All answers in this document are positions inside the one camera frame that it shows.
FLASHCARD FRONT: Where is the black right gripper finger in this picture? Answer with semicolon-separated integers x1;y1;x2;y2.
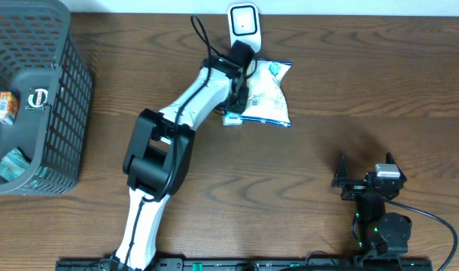
333;152;348;181
385;152;406;179

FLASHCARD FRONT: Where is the white blue snack bag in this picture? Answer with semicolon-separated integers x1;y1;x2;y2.
242;58;292;127

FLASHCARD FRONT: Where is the orange tissue pack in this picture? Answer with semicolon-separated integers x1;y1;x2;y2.
0;92;19;125

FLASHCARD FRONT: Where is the green tissue pack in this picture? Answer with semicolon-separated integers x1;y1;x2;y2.
0;148;30;181

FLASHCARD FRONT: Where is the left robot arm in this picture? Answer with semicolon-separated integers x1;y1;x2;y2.
110;41;255;270

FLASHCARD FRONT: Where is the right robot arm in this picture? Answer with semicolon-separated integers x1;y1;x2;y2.
331;153;412;266

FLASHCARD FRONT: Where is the white barcode scanner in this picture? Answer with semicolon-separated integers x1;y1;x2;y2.
227;3;262;53

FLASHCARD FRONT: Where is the grey plastic shopping basket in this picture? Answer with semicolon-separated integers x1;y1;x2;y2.
0;0;94;195

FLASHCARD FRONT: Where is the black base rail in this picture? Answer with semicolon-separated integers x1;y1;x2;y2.
55;257;433;271

